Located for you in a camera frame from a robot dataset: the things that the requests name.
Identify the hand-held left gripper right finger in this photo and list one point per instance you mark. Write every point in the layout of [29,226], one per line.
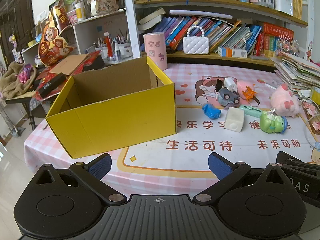
[218,166]

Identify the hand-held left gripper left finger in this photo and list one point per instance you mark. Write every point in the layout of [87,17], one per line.
[101,166]

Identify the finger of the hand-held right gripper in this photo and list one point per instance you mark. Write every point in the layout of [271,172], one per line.
[287,156]

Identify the green frog toy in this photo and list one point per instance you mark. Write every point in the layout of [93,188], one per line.
[271,123]

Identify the yellow cardboard box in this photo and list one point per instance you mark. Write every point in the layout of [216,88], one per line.
[112,125]

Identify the white cube-shaped sharpener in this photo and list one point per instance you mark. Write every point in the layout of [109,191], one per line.
[235,120]

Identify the blue plastic toy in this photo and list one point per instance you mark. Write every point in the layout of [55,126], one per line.
[211,111]

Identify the pink plush pig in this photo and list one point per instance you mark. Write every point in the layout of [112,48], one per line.
[285,100]

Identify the mint green utility knife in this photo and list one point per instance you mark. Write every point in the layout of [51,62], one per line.
[250,110]

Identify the grey toy car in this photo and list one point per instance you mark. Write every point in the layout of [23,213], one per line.
[226,97]

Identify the pink checked printed table mat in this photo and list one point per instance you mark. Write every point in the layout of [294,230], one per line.
[195,155]

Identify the clear phone case pink stickers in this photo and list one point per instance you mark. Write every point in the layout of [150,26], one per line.
[315,126]

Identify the yellow tape roll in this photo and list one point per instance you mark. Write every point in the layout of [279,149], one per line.
[315,93]

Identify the orange hair claw clip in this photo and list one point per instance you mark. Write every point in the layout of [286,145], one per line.
[248,95]

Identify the white thin stick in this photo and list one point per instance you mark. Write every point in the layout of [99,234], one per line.
[270,85]

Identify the black small charger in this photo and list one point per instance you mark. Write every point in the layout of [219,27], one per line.
[219,85]

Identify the stack of papers and booklets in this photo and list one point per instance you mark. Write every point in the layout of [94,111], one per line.
[297,75]

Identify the pink round soft toy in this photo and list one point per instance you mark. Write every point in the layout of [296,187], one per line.
[243,86]

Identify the white charger plug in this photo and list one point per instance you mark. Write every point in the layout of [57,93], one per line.
[230,83]

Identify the black rectangular box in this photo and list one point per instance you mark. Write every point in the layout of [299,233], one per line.
[51,83]

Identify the red paper decorations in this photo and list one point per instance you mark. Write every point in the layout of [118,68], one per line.
[80,68]

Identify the grey flat notebook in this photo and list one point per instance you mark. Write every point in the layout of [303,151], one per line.
[260,57]

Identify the black case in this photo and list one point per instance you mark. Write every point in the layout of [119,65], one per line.
[96,63]

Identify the black keyboard stand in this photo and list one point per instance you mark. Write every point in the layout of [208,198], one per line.
[20,100]

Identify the brown cardboard sheet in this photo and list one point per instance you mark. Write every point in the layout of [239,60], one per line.
[70,63]

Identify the small clear spray bottle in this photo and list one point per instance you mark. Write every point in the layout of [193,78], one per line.
[117,55]

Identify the orange and white carton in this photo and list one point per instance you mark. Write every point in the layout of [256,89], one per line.
[232,52]

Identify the small pen holder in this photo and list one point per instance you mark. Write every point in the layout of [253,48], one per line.
[101,51]

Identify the red tassel pen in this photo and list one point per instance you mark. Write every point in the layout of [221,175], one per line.
[110,50]

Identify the white pen holder with pens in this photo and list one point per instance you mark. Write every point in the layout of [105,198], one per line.
[125,50]

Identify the purple ribbon bow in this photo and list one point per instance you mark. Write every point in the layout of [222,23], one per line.
[25,71]

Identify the brown plush cloth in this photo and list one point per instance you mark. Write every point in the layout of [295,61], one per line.
[12,82]

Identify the red boxed book set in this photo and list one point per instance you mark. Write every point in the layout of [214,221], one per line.
[275,33]

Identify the black small device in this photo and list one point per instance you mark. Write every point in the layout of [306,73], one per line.
[170,50]

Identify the pink sticker-covered cylinder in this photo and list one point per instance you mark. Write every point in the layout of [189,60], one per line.
[156,52]

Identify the row of colourful leaning books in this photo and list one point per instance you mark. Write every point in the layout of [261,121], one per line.
[225,33]

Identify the white side cabinet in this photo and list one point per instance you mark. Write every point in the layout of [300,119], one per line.
[87,32]

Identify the red festive figure decoration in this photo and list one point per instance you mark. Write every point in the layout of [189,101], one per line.
[51,37]

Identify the wooden and white bookshelf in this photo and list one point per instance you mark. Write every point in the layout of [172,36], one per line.
[130,30]

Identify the thick paperback book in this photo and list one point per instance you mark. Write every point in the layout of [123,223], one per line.
[147,25]
[152,15]

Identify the white storage bin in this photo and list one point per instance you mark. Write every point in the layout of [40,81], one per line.
[283,5]

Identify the pink small box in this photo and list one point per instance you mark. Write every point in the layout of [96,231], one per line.
[72,17]

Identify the white long lamp bar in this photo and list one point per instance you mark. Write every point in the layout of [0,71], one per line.
[200,14]

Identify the white bottle yellow label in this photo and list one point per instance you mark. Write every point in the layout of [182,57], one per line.
[80,12]

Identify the dark wooden door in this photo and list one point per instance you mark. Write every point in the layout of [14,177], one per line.
[15,25]

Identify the deer wall sticker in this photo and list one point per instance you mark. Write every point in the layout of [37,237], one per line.
[310,52]

